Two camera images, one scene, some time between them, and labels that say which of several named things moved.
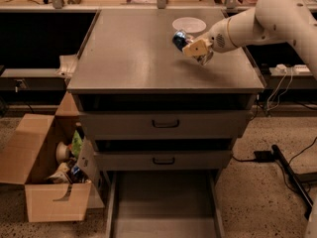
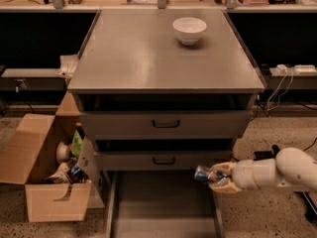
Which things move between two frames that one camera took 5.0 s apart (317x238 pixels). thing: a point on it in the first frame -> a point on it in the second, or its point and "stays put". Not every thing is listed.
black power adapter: x=264 y=156 stays put
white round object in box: x=62 y=151 stays put
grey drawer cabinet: x=146 y=105 stays put
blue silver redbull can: x=179 y=39 -> x=204 y=174
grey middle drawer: x=161 y=160 stays put
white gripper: x=218 y=38 -> x=243 y=175
